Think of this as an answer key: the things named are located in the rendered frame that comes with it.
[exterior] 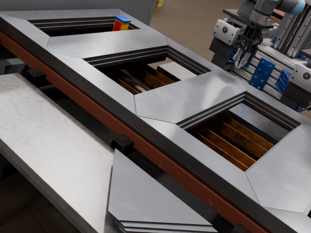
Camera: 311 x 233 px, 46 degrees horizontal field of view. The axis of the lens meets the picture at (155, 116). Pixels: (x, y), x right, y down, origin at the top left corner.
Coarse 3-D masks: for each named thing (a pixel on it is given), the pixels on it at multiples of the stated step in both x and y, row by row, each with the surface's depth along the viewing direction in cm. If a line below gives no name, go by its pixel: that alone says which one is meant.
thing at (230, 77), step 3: (216, 72) 167; (219, 72) 168; (222, 75) 166; (225, 75) 167; (228, 75) 168; (228, 78) 165; (231, 78) 167; (234, 78) 168; (234, 81) 164; (237, 81) 166; (240, 81) 167; (237, 84) 163; (240, 84) 164; (243, 87) 162
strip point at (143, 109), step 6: (138, 102) 120; (144, 102) 122; (138, 108) 117; (144, 108) 118; (150, 108) 120; (138, 114) 114; (144, 114) 115; (150, 114) 116; (156, 114) 118; (162, 114) 119; (162, 120) 116; (168, 120) 117
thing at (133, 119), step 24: (0, 24) 144; (48, 24) 157; (72, 24) 168; (96, 24) 180; (168, 48) 178; (72, 72) 126; (96, 96) 122; (240, 96) 157; (192, 120) 125; (288, 120) 151; (168, 144) 108; (192, 168) 105; (240, 192) 98; (264, 216) 95
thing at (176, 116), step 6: (138, 96) 124; (144, 96) 125; (150, 96) 127; (156, 96) 128; (150, 102) 123; (156, 102) 124; (162, 102) 126; (156, 108) 121; (162, 108) 122; (168, 108) 124; (174, 108) 125; (168, 114) 120; (174, 114) 121; (180, 114) 123; (174, 120) 118; (180, 120) 119
